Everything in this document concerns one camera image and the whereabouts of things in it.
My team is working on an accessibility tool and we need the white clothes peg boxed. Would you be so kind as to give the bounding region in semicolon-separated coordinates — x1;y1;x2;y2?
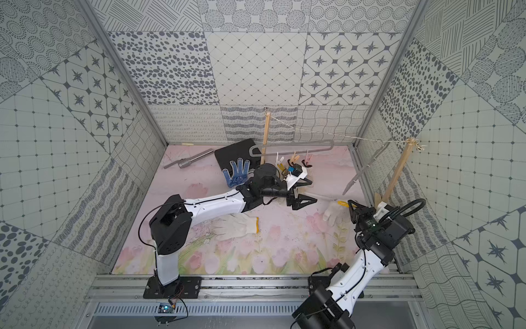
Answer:
275;153;284;166

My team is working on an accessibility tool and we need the blue dotted glove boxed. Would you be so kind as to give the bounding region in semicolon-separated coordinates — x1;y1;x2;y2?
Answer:
211;213;259;241
222;158;251;188

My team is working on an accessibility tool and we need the grey clip hanger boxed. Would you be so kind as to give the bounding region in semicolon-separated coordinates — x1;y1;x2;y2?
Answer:
249;138;395;195

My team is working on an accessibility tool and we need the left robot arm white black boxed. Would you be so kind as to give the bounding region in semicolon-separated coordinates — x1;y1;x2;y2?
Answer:
148;163;317;290

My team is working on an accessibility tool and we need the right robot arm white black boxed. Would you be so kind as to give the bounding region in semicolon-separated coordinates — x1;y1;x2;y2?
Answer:
292;198;426;328

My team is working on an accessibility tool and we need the black flat pad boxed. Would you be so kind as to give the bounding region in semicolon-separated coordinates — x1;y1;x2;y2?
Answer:
215;138;261;173

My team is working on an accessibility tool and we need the grey metal cylinder tool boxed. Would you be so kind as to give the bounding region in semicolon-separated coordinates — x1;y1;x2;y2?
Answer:
163;149;214;169

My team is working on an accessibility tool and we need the small circuit board left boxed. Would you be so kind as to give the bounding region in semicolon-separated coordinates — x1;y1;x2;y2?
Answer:
154;304;177;324

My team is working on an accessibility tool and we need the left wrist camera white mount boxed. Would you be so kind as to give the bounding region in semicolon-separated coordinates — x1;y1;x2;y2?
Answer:
285;166;308;190

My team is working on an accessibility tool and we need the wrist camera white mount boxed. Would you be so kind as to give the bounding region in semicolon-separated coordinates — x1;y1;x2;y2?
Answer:
285;166;308;190
373;202;393;222

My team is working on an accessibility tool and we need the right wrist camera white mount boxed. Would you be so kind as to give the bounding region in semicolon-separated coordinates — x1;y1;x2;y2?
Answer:
373;202;393;222

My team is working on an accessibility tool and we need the wooden drying rack frame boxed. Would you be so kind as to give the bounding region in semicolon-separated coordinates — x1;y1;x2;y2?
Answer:
249;110;424;206

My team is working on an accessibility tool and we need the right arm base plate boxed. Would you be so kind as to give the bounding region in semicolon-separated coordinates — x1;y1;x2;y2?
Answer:
307;274;365;300

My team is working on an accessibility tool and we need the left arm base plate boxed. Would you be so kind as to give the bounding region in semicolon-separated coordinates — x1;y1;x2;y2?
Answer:
143;276;203;300

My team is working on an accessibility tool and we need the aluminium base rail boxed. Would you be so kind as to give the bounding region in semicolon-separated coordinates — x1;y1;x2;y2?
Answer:
85;273;423;302

